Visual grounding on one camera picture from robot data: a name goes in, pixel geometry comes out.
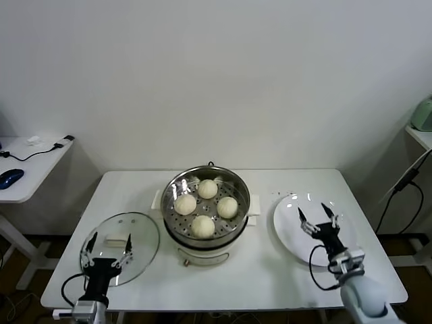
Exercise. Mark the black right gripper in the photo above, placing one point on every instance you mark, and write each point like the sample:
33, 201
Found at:
329, 238

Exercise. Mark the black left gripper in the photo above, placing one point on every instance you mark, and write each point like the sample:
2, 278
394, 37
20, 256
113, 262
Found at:
99, 276

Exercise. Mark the round glass pot lid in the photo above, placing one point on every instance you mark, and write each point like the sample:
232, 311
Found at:
141, 236

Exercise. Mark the white steamed baozi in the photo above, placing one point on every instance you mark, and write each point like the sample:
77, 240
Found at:
227, 207
185, 204
207, 189
203, 227

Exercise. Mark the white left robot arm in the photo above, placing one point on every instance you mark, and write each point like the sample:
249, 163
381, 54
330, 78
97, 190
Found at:
102, 319

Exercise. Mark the stainless steel steamer basket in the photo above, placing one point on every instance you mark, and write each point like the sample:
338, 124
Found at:
236, 189

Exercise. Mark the white round plate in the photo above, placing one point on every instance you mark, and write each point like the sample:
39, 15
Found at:
287, 219

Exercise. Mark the dark crumbs scatter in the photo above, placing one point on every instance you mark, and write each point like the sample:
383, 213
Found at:
278, 193

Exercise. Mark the white electric cooker base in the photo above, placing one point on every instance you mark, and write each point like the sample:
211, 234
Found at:
202, 253

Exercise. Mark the black power adapter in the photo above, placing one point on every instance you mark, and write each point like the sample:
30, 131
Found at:
406, 180

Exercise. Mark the white side desk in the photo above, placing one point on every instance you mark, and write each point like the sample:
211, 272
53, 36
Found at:
37, 168

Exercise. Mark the blue computer mouse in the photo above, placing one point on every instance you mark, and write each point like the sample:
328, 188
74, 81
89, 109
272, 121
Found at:
11, 177

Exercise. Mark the small black flat device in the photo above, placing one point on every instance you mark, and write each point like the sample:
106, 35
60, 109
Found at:
69, 137

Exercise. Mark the white desk with appliance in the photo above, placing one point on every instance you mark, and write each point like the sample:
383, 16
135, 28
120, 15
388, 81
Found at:
422, 138

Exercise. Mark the small white case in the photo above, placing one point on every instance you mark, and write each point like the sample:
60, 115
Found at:
33, 140

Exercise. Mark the pale green appliance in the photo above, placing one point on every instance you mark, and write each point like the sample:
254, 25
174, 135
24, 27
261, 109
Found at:
423, 114

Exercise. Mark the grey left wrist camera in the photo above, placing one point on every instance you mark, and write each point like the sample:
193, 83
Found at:
86, 308

